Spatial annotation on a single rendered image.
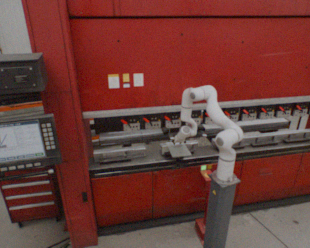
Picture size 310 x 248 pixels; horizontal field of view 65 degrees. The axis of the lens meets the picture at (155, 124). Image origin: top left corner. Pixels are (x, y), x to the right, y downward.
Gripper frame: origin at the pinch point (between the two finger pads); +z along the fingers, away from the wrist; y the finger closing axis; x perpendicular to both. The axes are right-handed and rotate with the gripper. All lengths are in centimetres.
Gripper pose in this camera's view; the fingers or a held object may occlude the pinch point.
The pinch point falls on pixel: (177, 142)
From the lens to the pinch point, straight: 239.0
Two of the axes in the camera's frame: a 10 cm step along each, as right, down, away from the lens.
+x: 1.9, 9.0, -3.9
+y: -9.7, 1.0, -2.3
